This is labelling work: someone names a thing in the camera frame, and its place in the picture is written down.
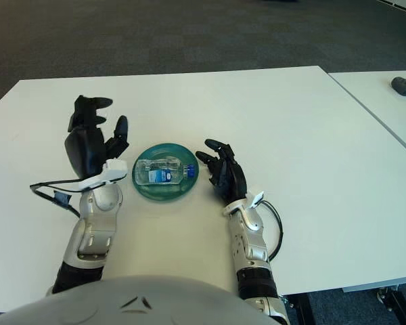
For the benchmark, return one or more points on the green round plate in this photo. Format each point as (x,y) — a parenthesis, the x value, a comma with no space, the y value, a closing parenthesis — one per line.
(165,194)

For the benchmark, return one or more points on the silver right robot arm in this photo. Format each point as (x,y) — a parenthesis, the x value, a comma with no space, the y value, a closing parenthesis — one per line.
(253,237)

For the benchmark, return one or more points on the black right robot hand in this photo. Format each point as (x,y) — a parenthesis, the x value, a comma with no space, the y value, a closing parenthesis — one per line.
(231,179)

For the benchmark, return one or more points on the grey robot torso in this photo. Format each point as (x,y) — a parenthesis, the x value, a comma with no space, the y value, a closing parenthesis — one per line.
(122,304)

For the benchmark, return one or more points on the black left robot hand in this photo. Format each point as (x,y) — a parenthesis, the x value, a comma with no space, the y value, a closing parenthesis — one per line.
(84,149)

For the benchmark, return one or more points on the black table frame with caster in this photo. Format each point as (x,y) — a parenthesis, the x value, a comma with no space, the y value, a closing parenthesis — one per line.
(397,301)

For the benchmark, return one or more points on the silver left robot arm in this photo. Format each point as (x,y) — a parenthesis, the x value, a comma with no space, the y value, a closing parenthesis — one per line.
(94,216)

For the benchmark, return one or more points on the clear bottle with blue cap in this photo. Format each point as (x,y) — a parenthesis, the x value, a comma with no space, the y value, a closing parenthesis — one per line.
(159,174)

